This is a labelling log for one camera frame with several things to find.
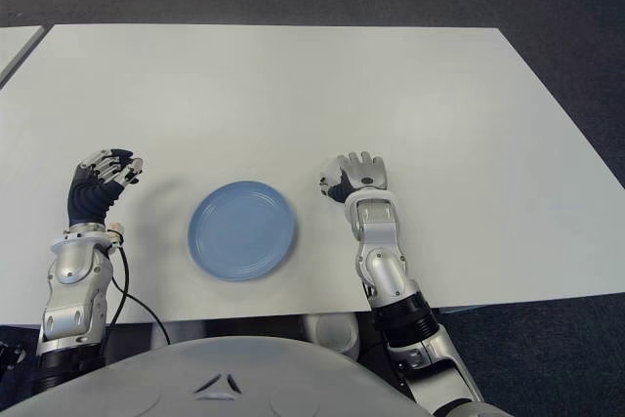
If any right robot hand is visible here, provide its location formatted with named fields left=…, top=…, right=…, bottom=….
left=319, top=150, right=390, bottom=206

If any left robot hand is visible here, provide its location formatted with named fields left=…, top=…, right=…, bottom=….
left=66, top=147, right=145, bottom=227

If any blue round plate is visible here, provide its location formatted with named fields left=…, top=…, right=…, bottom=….
left=187, top=181, right=299, bottom=282

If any grey right robot leg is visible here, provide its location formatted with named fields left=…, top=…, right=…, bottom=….
left=302, top=313, right=361, bottom=354

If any white side table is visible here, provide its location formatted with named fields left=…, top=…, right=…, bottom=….
left=0, top=24, right=44, bottom=86

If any grey robot torso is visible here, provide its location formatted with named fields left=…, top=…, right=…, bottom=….
left=0, top=336, right=431, bottom=417

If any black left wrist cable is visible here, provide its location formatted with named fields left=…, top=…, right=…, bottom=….
left=104, top=245, right=172, bottom=345

